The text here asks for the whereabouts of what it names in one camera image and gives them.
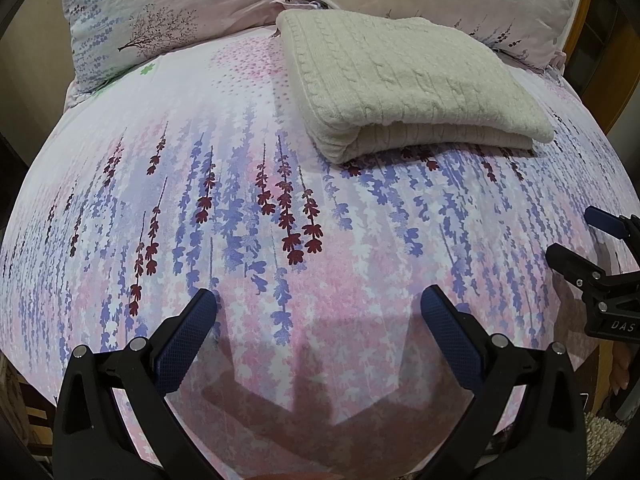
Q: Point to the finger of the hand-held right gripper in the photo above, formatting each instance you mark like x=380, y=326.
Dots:
x=607, y=221
x=570, y=262

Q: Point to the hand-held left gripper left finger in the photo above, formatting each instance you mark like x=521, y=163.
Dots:
x=182, y=345

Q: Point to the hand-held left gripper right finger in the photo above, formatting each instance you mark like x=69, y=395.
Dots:
x=452, y=340

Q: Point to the cream knit sweater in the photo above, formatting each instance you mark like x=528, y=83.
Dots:
x=400, y=80

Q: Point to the person's right hand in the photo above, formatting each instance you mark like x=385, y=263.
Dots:
x=621, y=370

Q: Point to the floral pink bed sheet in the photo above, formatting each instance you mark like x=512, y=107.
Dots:
x=350, y=260

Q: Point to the cream shaggy rug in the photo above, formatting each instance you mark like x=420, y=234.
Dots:
x=602, y=440

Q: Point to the wooden headboard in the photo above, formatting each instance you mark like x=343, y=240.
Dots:
x=600, y=60

